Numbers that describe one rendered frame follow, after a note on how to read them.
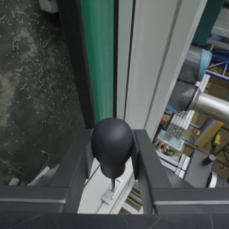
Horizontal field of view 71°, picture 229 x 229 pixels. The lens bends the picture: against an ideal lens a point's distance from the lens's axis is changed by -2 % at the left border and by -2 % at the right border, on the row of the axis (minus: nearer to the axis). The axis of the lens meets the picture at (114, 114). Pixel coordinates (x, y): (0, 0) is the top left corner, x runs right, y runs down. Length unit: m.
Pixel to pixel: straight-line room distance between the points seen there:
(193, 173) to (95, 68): 0.34
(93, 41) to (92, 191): 0.25
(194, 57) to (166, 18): 0.69
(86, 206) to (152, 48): 0.26
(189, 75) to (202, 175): 0.56
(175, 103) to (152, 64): 0.72
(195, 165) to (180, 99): 0.52
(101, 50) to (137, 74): 0.08
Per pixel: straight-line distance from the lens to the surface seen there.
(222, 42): 1.02
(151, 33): 0.20
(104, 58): 0.19
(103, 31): 0.17
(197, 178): 0.44
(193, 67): 0.88
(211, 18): 0.96
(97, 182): 0.32
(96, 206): 0.31
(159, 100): 0.25
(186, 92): 0.92
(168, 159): 0.44
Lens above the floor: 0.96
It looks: 19 degrees down
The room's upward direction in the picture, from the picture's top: 117 degrees clockwise
